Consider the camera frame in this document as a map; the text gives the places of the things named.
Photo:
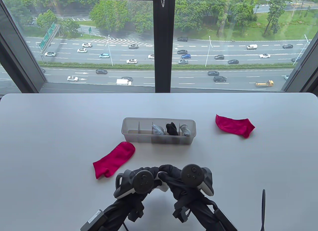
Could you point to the person's left hand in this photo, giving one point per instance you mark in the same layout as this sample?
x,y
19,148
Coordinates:
x,y
138,202

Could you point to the person's right hand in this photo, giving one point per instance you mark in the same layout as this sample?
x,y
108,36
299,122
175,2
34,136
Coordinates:
x,y
174,183

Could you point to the long white sock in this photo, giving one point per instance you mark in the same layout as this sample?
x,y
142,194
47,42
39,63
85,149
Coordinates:
x,y
164,187

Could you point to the grey and white controller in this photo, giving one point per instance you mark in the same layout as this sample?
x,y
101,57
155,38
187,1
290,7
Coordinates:
x,y
144,182
191,175

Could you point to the long red sock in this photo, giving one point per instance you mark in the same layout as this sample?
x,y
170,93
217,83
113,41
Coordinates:
x,y
114,156

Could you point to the grey sock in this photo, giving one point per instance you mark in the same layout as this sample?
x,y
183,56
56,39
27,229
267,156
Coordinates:
x,y
185,131

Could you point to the black sock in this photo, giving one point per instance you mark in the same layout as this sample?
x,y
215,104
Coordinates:
x,y
171,129

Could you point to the short light blue sock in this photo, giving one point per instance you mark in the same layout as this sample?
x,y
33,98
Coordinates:
x,y
157,130

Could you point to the short red sock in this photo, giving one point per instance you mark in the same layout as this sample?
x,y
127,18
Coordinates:
x,y
233,125

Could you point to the person's left forearm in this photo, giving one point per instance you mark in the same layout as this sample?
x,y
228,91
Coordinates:
x,y
116,216

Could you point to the translucent divided organizer box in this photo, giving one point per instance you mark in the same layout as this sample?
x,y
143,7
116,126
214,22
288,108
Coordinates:
x,y
139,139

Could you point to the black labelled adapter box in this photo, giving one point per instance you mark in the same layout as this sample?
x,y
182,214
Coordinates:
x,y
224,219

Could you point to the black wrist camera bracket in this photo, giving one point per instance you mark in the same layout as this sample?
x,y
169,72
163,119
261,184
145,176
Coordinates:
x,y
135,216
181,213

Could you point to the black window frame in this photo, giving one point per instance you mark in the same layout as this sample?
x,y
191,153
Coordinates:
x,y
164,42

